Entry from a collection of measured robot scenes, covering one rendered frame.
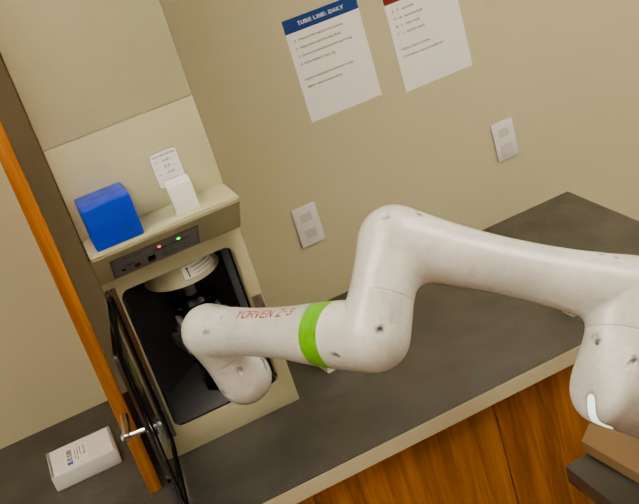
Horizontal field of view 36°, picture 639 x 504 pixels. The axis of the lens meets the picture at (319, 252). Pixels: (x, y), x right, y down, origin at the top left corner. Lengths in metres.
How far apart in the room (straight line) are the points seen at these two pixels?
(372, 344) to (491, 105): 1.40
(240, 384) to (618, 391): 0.73
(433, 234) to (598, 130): 1.51
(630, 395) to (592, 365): 0.08
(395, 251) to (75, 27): 0.79
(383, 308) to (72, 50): 0.82
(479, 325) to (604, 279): 0.81
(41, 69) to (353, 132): 0.98
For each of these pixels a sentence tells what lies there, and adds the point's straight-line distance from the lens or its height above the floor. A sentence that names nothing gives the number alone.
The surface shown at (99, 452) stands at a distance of 2.41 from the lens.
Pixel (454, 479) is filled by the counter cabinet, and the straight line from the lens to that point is 2.31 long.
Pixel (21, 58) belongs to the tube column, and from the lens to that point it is 2.00.
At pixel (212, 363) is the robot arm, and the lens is 1.93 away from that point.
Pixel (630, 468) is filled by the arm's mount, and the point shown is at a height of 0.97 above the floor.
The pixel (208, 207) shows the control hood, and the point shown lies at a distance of 2.01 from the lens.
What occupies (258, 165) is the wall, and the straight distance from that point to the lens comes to 2.60.
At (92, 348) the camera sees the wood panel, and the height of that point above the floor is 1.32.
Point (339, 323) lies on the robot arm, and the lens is 1.61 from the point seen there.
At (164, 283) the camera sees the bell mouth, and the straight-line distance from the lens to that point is 2.20.
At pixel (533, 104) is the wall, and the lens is 2.93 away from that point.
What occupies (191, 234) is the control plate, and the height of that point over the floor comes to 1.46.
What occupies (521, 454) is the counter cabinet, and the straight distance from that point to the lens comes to 2.38.
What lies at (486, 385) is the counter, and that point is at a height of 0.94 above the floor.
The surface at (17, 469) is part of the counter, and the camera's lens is 2.58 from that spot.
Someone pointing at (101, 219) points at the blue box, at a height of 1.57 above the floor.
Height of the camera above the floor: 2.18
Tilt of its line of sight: 24 degrees down
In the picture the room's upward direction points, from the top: 18 degrees counter-clockwise
